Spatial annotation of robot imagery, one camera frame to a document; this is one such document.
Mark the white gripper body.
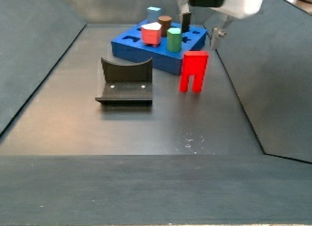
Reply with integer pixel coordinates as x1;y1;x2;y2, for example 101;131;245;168
170;0;266;20

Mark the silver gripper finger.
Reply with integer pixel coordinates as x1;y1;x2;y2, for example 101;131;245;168
210;15;234;50
178;0;191;33

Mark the red two-legged block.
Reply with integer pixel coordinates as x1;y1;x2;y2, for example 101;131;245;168
179;51;210;93

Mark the blue shape sorter board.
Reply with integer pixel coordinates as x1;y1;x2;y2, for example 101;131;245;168
111;20;207;75

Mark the brown cylinder peg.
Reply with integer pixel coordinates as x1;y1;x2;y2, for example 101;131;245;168
158;15;171;37

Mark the light blue rectangular block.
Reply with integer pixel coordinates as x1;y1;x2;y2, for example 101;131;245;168
147;6;162;23

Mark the red pentagon block white top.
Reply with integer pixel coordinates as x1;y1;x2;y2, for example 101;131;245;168
141;22;162;46

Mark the green hexagonal peg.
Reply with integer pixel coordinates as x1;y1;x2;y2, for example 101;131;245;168
167;27;182;52

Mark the black curved holder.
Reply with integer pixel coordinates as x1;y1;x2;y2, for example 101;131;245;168
95;59;152;106

